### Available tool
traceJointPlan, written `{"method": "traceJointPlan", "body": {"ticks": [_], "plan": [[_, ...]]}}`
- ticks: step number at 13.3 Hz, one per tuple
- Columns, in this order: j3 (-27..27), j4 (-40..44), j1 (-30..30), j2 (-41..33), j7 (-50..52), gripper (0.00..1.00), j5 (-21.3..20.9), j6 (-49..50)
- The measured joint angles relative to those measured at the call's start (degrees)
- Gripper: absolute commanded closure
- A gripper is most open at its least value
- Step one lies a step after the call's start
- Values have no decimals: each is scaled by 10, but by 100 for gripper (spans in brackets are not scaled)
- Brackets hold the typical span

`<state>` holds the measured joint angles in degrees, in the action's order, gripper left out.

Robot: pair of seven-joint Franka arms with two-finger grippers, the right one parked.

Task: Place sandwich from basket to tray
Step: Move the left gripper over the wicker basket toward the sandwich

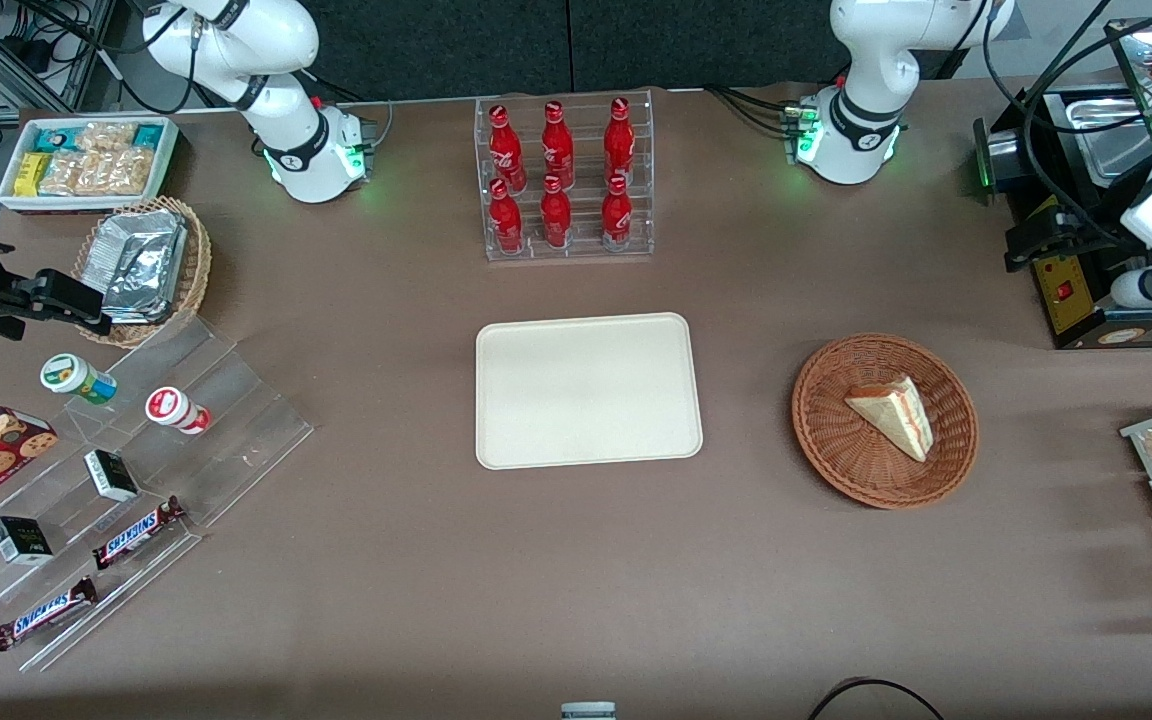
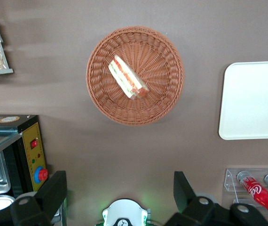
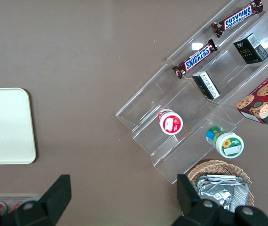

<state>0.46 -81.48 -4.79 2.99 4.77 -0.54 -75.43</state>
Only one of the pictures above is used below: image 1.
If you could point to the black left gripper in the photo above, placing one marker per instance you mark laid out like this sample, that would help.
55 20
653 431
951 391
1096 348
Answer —
1088 222

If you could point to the triangle sandwich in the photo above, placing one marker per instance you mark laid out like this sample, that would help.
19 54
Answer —
896 410

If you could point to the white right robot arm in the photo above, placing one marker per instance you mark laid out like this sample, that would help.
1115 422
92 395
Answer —
288 150

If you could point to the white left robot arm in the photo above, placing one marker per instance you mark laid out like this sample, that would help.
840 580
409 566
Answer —
856 60

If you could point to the small tan wicker basket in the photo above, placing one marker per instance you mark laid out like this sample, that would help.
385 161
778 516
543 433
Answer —
194 270

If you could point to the large brown wicker basket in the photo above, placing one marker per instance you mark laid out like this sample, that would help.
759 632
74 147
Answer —
836 440

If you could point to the cream plastic tray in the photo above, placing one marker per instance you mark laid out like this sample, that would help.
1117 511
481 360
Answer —
586 390

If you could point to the black food warmer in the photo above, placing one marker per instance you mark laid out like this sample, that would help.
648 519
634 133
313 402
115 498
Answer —
1071 300

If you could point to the silver foil packet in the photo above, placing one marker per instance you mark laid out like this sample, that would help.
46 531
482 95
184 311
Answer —
151 222
141 275

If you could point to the green lid yogurt cup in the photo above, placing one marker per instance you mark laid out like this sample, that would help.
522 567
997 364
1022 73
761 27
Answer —
71 375

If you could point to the white snack bin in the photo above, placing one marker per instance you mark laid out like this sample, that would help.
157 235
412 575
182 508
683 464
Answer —
11 195

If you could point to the yellow snack pack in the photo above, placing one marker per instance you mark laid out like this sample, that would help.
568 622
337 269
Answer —
31 175

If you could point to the clear bag of crackers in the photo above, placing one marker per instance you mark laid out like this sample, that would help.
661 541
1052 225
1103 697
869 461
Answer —
106 138
101 175

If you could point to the steel warmer pan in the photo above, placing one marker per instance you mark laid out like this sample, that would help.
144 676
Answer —
1111 135

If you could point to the red lid yogurt cup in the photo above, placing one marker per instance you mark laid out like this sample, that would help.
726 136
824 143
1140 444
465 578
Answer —
171 408

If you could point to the teal snack pack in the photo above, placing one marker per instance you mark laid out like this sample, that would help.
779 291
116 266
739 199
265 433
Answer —
147 136
56 139

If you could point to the small black box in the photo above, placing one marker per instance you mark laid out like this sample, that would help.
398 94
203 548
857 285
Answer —
21 540
111 475

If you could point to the clear acrylic stepped stand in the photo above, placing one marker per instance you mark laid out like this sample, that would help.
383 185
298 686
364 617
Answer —
236 420

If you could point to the snickers bar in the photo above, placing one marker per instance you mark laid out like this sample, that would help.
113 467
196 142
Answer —
44 614
136 533

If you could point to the red cola bottle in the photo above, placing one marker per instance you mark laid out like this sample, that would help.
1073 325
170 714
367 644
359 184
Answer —
556 214
506 220
617 212
557 148
506 152
620 142

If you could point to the clear acrylic bottle rack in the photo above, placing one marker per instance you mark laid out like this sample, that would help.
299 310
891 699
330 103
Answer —
581 240

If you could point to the grey white small device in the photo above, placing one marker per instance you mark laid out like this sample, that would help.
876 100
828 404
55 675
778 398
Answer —
588 711

